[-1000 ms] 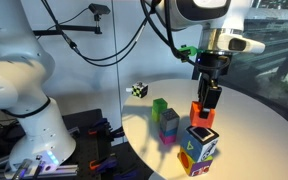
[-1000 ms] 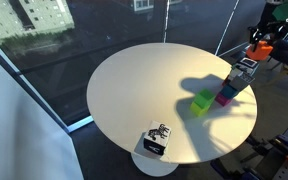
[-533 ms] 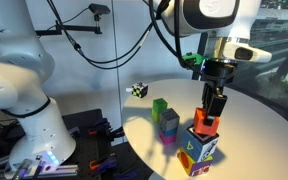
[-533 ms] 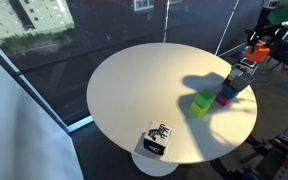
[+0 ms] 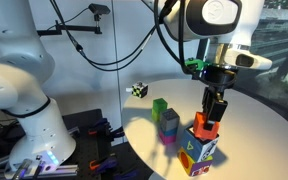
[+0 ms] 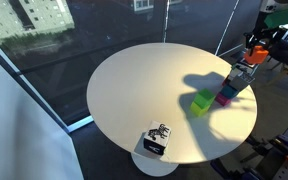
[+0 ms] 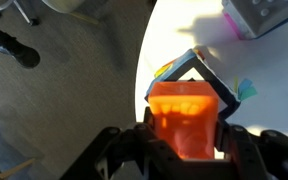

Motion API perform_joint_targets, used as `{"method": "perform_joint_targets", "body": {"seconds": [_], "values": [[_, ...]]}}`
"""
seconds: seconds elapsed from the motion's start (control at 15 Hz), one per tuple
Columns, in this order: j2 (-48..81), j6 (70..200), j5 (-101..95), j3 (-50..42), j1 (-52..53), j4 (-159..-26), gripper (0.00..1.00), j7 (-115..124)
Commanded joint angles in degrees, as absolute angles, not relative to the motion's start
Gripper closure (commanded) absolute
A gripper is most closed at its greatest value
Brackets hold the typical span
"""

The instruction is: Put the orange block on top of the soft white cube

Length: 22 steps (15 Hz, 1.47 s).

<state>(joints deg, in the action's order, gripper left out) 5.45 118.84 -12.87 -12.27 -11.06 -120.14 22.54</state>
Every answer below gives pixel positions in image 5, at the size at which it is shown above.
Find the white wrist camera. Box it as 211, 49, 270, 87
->
223, 44, 274, 71

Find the black camera on stand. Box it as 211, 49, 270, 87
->
87, 2, 112, 16

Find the silver aluminium extrusion rail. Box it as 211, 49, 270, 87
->
0, 162, 80, 180
63, 126, 82, 138

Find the orange and blue bar clamp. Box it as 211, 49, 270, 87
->
88, 155, 119, 175
87, 117, 126, 140

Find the yellow soft cube orange circle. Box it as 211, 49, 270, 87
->
176, 146, 215, 177

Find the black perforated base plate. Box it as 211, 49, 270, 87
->
0, 108, 152, 180

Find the green and black checkered cube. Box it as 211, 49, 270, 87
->
125, 81, 149, 100

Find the green block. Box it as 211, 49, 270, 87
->
151, 97, 169, 123

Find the magenta block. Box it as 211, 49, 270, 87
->
157, 129, 179, 146

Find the thick black wrist cable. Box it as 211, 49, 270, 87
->
152, 0, 206, 80

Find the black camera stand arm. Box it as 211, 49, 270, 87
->
36, 14, 104, 38

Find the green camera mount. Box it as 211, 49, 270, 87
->
184, 57, 207, 72

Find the blue block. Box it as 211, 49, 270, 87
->
159, 127, 179, 138

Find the grey block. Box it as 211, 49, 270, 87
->
159, 107, 181, 133

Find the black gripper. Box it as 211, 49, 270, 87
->
199, 65, 237, 132

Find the thin black cable with connector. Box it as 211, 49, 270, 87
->
48, 0, 159, 73

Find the orange block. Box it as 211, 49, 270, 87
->
192, 111, 221, 141

